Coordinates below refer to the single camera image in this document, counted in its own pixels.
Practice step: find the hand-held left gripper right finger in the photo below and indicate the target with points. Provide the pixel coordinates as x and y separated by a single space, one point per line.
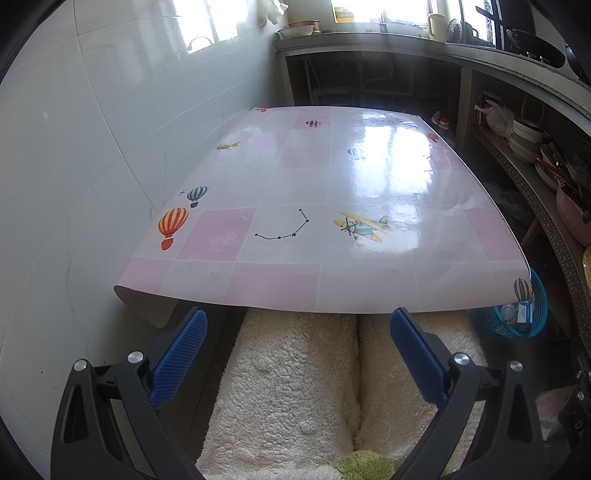
415 353

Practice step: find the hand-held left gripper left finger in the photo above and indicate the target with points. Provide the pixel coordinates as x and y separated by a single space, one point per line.
182 353

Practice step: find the blue plastic basket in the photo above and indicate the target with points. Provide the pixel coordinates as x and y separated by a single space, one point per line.
489 330

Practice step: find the blue white carton box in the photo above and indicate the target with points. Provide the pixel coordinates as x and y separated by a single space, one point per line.
524 314

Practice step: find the pink cloth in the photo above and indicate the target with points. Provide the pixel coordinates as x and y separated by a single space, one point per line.
551 413

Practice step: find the white fleece pants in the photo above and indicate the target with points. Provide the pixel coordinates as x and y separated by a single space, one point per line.
286 392

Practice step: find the green fuzzy cloth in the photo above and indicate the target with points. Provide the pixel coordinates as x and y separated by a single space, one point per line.
364 465

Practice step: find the crumpled clear plastic bag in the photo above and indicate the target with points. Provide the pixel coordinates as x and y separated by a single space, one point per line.
508 199

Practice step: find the pink pot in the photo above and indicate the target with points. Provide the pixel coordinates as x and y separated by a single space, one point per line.
572 212

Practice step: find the small red-capped bottle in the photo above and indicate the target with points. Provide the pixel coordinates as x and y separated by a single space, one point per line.
444 122

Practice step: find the stack of bowls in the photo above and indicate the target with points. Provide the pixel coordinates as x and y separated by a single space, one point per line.
526 138

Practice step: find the white plastic bag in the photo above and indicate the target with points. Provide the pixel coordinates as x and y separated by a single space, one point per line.
496 120

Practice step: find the grey kitchen counter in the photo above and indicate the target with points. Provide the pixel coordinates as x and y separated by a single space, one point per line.
415 46

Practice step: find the round metal strainer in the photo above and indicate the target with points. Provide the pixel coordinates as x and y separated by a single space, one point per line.
455 31

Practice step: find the white mug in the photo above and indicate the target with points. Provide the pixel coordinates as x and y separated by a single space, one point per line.
436 26

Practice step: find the black wok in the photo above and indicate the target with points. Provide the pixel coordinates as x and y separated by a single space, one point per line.
535 48

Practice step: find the kitchen window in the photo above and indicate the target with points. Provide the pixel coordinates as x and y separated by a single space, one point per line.
392 9

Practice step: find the black glass-door cabinet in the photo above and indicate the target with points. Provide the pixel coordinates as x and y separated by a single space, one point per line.
501 18

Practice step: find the yellow green box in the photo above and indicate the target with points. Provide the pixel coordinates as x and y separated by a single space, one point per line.
344 14

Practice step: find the copper basin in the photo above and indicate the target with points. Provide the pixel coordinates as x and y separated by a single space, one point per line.
302 24

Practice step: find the hanging clear plastic sheet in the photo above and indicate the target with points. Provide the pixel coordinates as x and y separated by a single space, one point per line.
272 10

